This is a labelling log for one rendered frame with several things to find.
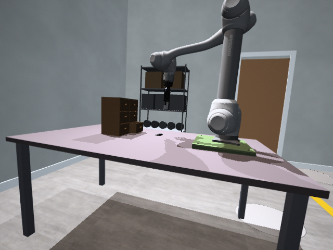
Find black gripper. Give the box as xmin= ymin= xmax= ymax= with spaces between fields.
xmin=163 ymin=81 xmax=173 ymax=109

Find dark brown chest of drawers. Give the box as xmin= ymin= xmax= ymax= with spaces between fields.
xmin=101 ymin=97 xmax=138 ymax=136

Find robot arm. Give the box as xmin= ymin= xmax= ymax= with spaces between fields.
xmin=150 ymin=0 xmax=257 ymax=146

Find dark brown drawer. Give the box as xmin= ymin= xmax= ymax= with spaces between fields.
xmin=120 ymin=123 xmax=129 ymax=135
xmin=130 ymin=121 xmax=143 ymax=133
xmin=130 ymin=111 xmax=137 ymax=121
xmin=120 ymin=99 xmax=130 ymax=110
xmin=120 ymin=111 xmax=130 ymax=123
xmin=130 ymin=100 xmax=137 ymax=110

